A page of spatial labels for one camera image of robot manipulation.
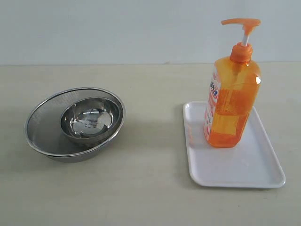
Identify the white rectangular plastic tray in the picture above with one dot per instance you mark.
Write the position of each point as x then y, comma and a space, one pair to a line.
252, 163

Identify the small stainless steel bowl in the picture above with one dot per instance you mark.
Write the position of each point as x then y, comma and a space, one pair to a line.
92, 120

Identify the steel mesh strainer basket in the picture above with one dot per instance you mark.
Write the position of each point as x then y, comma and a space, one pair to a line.
43, 130

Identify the orange pump soap bottle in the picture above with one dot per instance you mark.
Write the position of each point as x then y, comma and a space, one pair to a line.
233, 89

